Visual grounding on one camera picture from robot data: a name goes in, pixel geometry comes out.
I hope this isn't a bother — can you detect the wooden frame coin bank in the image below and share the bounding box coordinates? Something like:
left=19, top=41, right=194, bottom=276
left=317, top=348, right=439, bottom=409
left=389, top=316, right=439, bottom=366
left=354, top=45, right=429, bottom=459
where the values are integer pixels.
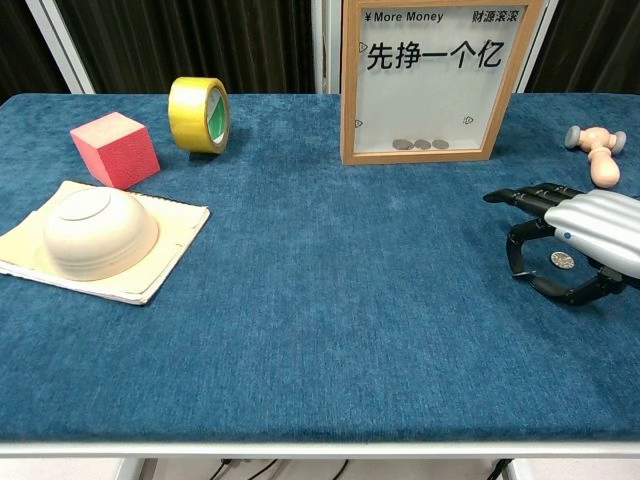
left=340, top=0, right=545, bottom=167

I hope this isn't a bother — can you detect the white table leg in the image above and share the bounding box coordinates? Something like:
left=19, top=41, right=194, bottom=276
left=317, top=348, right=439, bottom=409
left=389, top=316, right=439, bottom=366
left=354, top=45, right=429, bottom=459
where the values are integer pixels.
left=117, top=457, right=162, bottom=480
left=504, top=457, right=535, bottom=480

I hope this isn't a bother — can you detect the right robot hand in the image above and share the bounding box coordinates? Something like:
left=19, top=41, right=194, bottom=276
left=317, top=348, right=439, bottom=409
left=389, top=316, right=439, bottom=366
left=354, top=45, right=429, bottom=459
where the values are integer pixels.
left=483, top=183, right=640, bottom=307

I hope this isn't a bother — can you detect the red cube block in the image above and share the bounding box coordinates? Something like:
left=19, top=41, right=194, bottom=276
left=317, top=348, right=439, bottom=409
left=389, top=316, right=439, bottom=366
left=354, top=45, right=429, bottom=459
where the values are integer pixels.
left=69, top=111, right=162, bottom=191

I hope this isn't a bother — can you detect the black curtain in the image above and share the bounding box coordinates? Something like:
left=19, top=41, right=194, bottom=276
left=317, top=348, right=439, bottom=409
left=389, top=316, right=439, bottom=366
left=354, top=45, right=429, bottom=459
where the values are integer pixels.
left=528, top=0, right=640, bottom=95
left=55, top=0, right=316, bottom=95
left=0, top=0, right=71, bottom=101

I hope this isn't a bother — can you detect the white partition post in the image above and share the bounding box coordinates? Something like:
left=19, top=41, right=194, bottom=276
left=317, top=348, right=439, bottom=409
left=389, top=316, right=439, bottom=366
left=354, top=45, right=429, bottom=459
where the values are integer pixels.
left=512, top=0, right=560, bottom=95
left=29, top=0, right=96, bottom=95
left=312, top=0, right=344, bottom=95

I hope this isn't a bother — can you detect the wooden toy hammer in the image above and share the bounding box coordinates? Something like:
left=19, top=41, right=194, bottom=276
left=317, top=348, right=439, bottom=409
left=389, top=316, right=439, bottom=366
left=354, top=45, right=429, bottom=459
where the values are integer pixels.
left=564, top=125, right=628, bottom=190

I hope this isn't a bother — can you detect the beige spiral notebook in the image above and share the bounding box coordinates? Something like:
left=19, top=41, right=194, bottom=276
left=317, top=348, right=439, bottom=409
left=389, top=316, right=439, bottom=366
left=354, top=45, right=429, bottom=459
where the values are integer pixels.
left=0, top=179, right=212, bottom=306

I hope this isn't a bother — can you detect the cream upturned bowl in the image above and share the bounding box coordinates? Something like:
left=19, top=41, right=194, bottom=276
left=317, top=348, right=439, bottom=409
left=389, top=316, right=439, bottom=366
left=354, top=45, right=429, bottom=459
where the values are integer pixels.
left=41, top=186, right=160, bottom=282

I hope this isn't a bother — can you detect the blue table cloth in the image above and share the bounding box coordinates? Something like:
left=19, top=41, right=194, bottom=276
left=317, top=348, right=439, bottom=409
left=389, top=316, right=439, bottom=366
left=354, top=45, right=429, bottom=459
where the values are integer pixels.
left=0, top=92, right=640, bottom=446

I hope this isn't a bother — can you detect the yellow tape roll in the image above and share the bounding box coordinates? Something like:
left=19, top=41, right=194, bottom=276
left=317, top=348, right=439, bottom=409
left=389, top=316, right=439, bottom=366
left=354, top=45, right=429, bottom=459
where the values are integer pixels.
left=167, top=76, right=231, bottom=155

